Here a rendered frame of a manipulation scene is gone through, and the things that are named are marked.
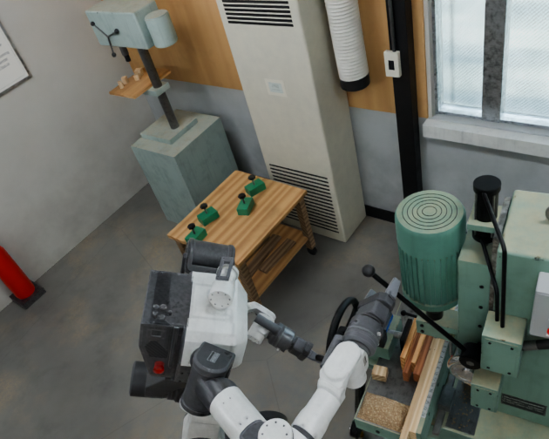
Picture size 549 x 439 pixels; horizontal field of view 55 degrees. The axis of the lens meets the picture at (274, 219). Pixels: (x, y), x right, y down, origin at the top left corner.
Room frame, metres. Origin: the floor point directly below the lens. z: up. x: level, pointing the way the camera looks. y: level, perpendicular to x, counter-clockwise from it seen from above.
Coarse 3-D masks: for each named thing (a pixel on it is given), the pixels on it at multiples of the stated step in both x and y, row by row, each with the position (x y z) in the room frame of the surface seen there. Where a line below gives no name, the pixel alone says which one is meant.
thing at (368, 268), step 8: (368, 264) 0.93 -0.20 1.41; (368, 272) 0.90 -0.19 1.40; (376, 280) 0.90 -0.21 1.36; (384, 280) 0.90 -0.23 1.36; (400, 296) 0.86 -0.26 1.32; (408, 304) 0.85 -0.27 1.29; (416, 312) 0.84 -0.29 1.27; (424, 320) 0.82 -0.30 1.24; (432, 320) 0.82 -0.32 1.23; (440, 328) 0.80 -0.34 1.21; (448, 336) 0.79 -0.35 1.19; (456, 344) 0.77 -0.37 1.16; (464, 344) 0.78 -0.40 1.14; (472, 344) 0.76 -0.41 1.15; (464, 352) 0.75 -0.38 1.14; (472, 352) 0.74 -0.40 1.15; (480, 352) 0.74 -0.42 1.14; (464, 360) 0.74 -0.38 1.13; (472, 360) 0.73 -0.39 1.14; (480, 360) 0.72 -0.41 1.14; (472, 368) 0.73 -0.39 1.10
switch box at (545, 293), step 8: (544, 272) 0.68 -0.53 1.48; (544, 280) 0.66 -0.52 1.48; (536, 288) 0.65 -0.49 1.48; (544, 288) 0.64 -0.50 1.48; (536, 296) 0.64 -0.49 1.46; (544, 296) 0.63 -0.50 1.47; (536, 304) 0.64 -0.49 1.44; (544, 304) 0.63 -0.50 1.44; (536, 312) 0.64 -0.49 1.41; (544, 312) 0.63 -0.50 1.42; (536, 320) 0.64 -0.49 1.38; (544, 320) 0.63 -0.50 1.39; (536, 328) 0.64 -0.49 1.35; (544, 328) 0.63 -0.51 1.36; (544, 336) 0.62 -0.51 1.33
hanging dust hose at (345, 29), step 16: (336, 0) 2.39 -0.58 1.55; (352, 0) 2.40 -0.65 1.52; (336, 16) 2.40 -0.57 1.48; (352, 16) 2.39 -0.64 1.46; (336, 32) 2.40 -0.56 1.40; (352, 32) 2.38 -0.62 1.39; (336, 48) 2.42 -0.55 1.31; (352, 48) 2.37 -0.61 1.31; (336, 64) 2.46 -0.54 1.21; (352, 64) 2.37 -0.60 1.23; (352, 80) 2.37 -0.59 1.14; (368, 80) 2.39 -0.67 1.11
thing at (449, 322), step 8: (424, 312) 0.97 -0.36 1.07; (448, 312) 0.94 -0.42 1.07; (456, 312) 0.93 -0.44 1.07; (416, 320) 0.95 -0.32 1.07; (440, 320) 0.92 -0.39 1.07; (448, 320) 0.91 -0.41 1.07; (456, 320) 0.91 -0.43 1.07; (424, 328) 0.93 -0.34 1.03; (432, 328) 0.92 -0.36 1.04; (448, 328) 0.89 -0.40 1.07; (456, 328) 0.88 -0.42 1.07; (440, 336) 0.90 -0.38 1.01; (456, 336) 0.87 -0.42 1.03
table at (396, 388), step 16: (400, 304) 1.15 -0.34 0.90; (400, 352) 0.96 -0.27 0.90; (400, 368) 0.91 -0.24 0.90; (368, 384) 0.89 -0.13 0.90; (384, 384) 0.87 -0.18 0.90; (400, 384) 0.86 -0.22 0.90; (416, 384) 0.84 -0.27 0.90; (400, 400) 0.81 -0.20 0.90; (432, 416) 0.75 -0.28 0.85; (384, 432) 0.73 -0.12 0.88
